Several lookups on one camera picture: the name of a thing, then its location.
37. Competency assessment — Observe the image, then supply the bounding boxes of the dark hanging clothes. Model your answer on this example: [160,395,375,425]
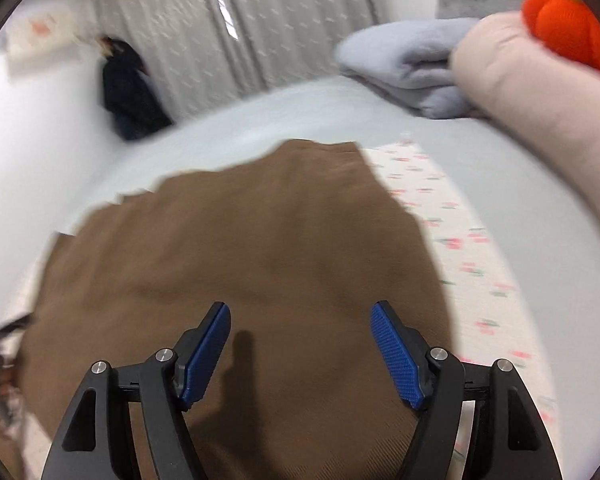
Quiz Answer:
[97,35,173,141]

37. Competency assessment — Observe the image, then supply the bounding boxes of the grey star print curtain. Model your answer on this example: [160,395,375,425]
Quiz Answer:
[92,0,266,121]
[215,0,386,92]

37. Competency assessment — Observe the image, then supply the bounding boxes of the pink pillow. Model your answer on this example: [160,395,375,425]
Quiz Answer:
[452,12,600,241]

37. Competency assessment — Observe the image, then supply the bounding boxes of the orange pumpkin cushion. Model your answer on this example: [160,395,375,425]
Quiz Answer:
[522,0,600,83]

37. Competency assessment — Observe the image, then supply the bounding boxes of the white wall poster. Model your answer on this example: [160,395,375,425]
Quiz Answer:
[5,4,81,81]

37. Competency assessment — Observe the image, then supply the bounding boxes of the brown coat with fur collar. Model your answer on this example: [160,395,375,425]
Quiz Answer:
[17,141,456,480]

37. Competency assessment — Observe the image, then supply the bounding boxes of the bed with pale blue sheet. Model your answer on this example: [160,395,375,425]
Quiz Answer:
[0,75,600,480]

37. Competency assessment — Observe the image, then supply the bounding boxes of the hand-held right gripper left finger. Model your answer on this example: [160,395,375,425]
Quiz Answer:
[40,301,232,480]

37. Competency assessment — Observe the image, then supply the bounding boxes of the folded blue-grey blanket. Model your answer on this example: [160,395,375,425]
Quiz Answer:
[335,17,486,120]

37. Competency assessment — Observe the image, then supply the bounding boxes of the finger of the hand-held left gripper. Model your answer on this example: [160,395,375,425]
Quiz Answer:
[0,310,35,376]

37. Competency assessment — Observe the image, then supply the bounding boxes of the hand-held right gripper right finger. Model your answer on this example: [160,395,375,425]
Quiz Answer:
[370,301,563,480]

